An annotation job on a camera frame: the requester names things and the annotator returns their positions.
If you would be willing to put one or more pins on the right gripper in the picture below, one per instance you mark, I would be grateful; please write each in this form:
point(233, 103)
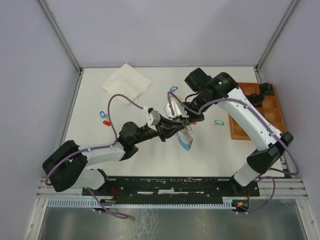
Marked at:
point(192, 118)

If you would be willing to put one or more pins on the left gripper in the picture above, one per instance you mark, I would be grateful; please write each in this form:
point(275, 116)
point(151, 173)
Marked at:
point(166, 128)

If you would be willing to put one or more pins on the blue handled key organiser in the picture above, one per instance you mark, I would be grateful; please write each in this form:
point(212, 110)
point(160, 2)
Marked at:
point(185, 138)

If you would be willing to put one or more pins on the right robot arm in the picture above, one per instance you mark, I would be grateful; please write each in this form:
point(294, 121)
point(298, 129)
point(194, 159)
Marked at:
point(224, 91)

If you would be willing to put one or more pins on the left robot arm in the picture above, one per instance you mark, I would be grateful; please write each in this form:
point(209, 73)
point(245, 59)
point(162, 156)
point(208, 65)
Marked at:
point(71, 165)

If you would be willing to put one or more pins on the blue tag upper key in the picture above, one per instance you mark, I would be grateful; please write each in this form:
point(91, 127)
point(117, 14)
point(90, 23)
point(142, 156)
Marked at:
point(174, 88)

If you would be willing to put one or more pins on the blue tag key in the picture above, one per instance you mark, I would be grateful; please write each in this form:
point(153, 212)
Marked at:
point(102, 114)
point(174, 88)

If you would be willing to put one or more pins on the white folded cloth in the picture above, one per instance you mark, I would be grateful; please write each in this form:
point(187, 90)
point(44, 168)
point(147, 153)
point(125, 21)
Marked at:
point(126, 81)

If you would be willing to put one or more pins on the black mounting plate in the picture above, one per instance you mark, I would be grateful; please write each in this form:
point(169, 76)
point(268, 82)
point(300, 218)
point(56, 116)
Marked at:
point(165, 190)

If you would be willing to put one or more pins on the black fabric bundle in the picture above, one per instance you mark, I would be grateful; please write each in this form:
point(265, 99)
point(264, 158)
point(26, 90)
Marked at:
point(266, 89)
point(256, 99)

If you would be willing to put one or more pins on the black fabric bundle top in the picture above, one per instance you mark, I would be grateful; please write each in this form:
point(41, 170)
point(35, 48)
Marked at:
point(266, 89)

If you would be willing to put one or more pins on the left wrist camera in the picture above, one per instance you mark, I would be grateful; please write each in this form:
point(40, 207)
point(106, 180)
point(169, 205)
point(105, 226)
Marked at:
point(153, 117)

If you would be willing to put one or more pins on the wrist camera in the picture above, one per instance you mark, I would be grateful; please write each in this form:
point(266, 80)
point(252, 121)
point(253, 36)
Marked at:
point(153, 117)
point(177, 110)

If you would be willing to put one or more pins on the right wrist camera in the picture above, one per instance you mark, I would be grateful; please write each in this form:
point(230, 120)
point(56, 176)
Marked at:
point(177, 110)

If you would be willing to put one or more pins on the aluminium rail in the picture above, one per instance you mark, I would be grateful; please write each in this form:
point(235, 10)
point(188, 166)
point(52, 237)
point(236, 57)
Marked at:
point(48, 190)

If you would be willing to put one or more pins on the right aluminium frame post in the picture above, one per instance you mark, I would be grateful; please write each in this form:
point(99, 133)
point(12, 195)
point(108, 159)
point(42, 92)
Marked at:
point(277, 33)

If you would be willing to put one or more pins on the aluminium frame post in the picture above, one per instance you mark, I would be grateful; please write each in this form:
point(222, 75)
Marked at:
point(277, 33)
point(45, 8)

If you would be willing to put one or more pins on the left aluminium frame post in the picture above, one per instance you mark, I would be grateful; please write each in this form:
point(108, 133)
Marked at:
point(45, 8)

